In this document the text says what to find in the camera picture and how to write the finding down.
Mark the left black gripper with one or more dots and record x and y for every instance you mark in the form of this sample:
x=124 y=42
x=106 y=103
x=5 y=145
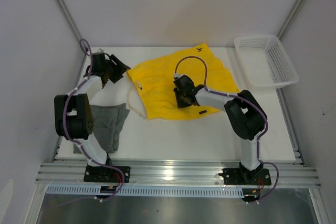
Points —
x=119 y=68

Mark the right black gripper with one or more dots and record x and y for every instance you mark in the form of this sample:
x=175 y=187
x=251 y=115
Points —
x=180 y=105

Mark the yellow shorts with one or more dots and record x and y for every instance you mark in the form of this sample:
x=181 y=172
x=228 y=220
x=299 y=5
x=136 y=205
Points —
x=163 y=81

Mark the grey shorts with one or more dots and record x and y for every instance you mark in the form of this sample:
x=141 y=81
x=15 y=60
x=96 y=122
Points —
x=108 y=124

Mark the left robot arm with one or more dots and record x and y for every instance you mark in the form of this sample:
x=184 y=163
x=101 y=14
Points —
x=74 y=120

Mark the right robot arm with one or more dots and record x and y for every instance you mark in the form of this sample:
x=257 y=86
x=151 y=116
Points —
x=248 y=120

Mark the white plastic basket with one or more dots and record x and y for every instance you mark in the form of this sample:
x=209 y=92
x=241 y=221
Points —
x=264 y=62

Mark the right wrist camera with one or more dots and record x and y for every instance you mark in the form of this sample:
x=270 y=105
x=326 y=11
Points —
x=177 y=76

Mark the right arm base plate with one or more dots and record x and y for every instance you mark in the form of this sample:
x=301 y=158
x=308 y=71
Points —
x=233 y=176

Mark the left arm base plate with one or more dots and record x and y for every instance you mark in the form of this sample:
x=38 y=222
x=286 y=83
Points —
x=100 y=174

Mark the slotted cable duct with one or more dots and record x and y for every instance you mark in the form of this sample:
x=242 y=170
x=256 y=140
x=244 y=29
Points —
x=158 y=191

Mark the aluminium rail frame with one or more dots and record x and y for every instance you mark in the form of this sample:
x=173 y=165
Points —
x=176 y=173

